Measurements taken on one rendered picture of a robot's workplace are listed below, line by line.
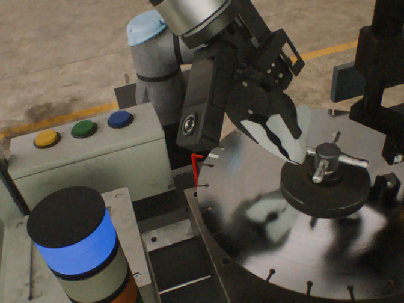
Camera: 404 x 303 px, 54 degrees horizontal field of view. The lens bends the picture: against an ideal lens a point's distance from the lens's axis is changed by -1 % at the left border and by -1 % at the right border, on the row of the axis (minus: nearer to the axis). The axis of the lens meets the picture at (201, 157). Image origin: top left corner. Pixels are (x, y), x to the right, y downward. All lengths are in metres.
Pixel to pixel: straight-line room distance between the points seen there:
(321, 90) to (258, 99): 2.09
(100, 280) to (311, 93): 2.29
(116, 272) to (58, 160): 0.49
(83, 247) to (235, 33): 0.29
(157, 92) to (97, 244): 0.81
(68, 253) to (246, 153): 0.38
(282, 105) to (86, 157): 0.41
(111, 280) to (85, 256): 0.03
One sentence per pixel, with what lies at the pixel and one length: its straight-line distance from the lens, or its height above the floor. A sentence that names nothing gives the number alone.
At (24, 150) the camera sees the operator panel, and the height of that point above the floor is 0.90.
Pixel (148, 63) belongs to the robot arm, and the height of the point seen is 0.88.
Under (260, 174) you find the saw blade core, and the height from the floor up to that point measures 0.95.
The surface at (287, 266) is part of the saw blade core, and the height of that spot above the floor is 0.95.
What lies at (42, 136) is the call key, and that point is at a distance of 0.79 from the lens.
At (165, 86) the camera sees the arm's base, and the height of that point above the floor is 0.82.
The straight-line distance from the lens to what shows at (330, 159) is 0.49.
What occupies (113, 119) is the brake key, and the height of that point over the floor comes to 0.91.
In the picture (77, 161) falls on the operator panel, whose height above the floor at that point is 0.88.
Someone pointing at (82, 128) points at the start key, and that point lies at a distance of 0.77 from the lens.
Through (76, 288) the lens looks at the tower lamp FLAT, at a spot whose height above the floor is 1.12.
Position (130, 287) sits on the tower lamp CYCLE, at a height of 1.09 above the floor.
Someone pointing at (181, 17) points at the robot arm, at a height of 1.18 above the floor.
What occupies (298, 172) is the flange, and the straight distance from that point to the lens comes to 0.53.
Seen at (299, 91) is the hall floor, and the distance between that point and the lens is 2.50.
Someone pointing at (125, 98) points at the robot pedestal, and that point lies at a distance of 1.14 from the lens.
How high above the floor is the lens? 1.32
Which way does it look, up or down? 41 degrees down
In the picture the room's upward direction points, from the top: 8 degrees counter-clockwise
